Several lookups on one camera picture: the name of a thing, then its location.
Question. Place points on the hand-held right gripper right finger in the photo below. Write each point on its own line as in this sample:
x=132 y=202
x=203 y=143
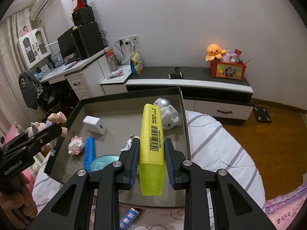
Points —
x=169 y=163

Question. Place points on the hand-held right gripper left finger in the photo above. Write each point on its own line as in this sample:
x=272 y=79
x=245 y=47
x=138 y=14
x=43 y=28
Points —
x=134 y=163

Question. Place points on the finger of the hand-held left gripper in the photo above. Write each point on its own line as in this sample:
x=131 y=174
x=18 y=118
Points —
x=48 y=134

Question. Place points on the small doll figure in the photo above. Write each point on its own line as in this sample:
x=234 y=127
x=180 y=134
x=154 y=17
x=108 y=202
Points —
x=57 y=118

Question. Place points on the white paper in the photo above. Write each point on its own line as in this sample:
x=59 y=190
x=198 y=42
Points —
x=127 y=145

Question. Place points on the yellow highlighter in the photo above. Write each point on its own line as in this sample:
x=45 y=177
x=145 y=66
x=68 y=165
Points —
x=151 y=148

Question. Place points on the teal round disc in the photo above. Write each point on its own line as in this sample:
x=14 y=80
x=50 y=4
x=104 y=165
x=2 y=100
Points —
x=105 y=160

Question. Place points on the pink block toy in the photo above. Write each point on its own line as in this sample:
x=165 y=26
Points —
x=76 y=146

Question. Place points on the small white box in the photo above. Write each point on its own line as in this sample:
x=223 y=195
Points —
x=94 y=124

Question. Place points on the white astronaut toy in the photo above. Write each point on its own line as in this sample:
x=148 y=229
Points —
x=168 y=115

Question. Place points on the pink tray box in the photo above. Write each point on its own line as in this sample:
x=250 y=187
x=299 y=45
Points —
x=115 y=115

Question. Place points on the person's left hand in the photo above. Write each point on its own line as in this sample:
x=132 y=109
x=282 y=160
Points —
x=26 y=198

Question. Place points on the black office chair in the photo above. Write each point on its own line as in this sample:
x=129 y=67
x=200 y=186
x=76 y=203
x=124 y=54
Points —
x=52 y=98

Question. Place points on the white striped quilt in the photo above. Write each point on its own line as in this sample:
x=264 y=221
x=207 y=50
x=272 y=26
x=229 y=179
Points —
x=215 y=153

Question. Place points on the grey patterned jacket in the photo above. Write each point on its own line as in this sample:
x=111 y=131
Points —
x=28 y=88

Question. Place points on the blue candy strip packet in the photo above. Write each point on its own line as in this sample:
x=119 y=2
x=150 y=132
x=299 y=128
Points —
x=129 y=218

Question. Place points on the beige curtain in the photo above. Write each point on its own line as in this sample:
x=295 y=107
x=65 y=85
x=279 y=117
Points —
x=9 y=76

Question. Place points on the white desk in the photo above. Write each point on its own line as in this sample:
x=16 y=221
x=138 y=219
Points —
x=93 y=71

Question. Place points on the white nightstand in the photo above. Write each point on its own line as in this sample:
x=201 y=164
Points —
x=112 y=87

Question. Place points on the white glass-door cabinet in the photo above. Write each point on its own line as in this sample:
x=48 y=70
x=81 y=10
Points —
x=24 y=52

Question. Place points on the black massage gun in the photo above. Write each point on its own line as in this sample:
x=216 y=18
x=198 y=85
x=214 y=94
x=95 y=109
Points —
x=175 y=74

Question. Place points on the black and white low cabinet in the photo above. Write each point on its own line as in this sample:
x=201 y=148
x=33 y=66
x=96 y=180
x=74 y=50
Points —
x=203 y=81

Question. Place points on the black computer monitor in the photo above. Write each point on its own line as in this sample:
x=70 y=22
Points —
x=66 y=43

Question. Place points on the clear bottle with red cap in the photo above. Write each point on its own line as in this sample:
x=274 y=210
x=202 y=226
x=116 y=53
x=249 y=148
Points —
x=112 y=61

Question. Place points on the blue snack bag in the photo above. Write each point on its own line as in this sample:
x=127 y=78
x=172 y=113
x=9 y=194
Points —
x=137 y=63

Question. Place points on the black computer tower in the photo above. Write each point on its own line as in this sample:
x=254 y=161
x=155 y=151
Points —
x=88 y=40

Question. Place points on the black bathroom scale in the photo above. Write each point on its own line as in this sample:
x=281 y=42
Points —
x=262 y=114

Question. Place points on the small pink doll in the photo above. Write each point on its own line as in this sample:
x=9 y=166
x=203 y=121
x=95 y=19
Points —
x=25 y=30

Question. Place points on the red toy box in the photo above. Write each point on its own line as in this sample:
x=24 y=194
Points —
x=226 y=70

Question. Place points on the small cream webcam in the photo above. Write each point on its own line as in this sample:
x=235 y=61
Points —
x=72 y=16

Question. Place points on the orange octopus plush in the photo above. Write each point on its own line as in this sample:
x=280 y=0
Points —
x=214 y=51

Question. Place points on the purple plush toy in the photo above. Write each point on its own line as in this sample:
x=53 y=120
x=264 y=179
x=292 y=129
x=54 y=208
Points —
x=226 y=57

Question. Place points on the black speaker box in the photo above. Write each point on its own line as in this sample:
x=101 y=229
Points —
x=82 y=16

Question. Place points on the pink printed blanket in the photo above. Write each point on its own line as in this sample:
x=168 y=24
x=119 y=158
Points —
x=287 y=208

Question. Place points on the white air conditioner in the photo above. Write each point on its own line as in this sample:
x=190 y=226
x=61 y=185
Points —
x=42 y=3

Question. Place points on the red paper bag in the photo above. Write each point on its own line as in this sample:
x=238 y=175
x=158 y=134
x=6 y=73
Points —
x=80 y=2

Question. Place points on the white wooden bed frame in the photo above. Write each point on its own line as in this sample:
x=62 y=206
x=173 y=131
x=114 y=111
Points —
x=39 y=164

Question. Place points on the white wall socket strip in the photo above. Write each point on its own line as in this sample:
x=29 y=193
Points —
x=128 y=38

